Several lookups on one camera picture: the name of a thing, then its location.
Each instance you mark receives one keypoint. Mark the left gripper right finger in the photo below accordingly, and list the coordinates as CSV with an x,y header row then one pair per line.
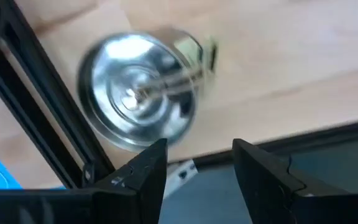
x,y
266,186

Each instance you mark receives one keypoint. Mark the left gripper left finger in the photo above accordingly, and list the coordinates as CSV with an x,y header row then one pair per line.
x,y
135,193

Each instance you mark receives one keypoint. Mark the tin can with picture label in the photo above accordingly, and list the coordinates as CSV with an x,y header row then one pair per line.
x,y
120,124

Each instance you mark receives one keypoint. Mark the white metal bracket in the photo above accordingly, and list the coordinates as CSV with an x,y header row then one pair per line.
x,y
179,177

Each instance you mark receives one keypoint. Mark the black table edge rail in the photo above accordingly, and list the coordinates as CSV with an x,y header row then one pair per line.
x,y
322,138

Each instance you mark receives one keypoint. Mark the black aluminium rig frame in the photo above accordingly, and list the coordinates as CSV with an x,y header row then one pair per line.
x,y
54,96

